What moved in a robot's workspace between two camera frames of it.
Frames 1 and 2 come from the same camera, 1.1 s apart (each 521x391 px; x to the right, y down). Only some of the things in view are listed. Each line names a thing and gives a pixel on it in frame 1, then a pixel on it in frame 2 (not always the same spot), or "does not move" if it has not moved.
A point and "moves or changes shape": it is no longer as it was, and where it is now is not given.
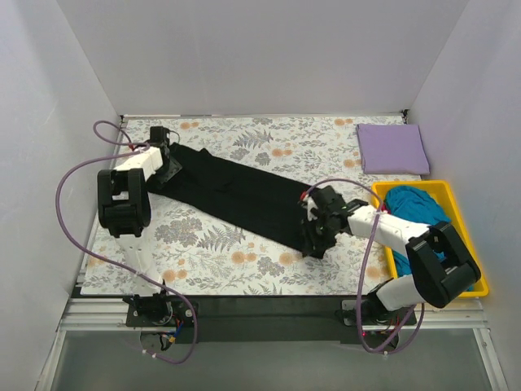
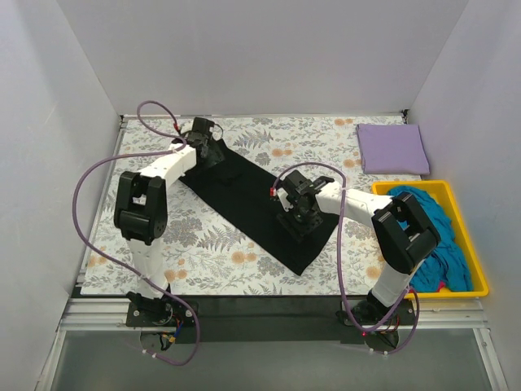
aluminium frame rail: x=110 y=314 does not move
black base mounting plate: x=266 y=320 does not move
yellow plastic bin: x=444 y=192 does not move
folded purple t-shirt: x=392 y=149 does not move
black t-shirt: x=259 y=199 moves or changes shape
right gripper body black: x=314 y=235 -> x=302 y=222
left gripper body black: x=169 y=169 -> x=216 y=154
